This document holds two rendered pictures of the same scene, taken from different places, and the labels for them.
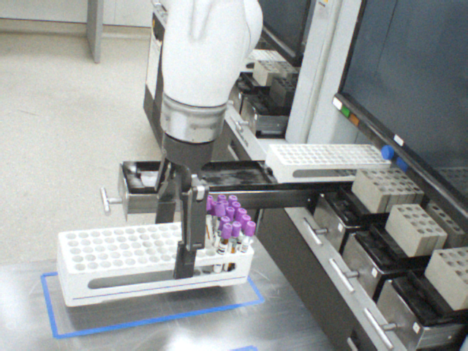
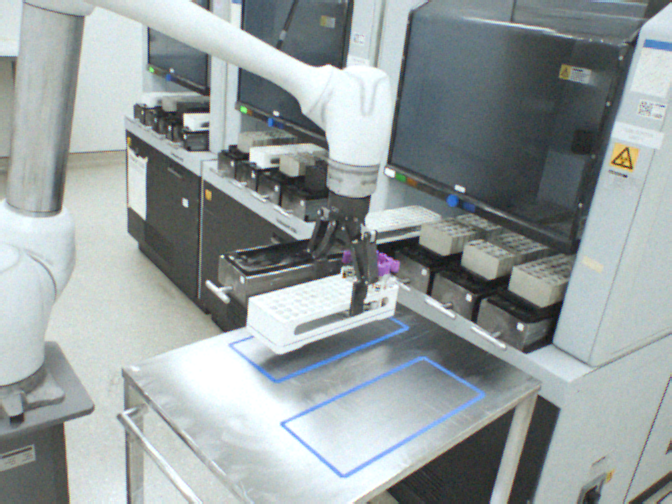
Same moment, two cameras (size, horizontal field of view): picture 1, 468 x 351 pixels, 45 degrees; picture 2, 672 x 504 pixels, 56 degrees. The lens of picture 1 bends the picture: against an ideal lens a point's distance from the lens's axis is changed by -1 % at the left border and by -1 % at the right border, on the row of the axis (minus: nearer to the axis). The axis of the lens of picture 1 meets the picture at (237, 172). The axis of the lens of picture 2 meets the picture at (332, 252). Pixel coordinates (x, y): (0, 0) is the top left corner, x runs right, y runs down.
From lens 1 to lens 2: 0.49 m
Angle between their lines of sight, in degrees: 15
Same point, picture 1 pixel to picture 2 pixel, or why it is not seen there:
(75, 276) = (286, 324)
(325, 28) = not seen: hidden behind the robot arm
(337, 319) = not seen: hidden behind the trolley
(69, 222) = (97, 358)
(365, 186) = (433, 236)
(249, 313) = (404, 337)
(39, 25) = not seen: outside the picture
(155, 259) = (333, 303)
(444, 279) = (528, 286)
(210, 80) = (377, 143)
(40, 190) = (49, 334)
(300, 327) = (446, 339)
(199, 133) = (367, 188)
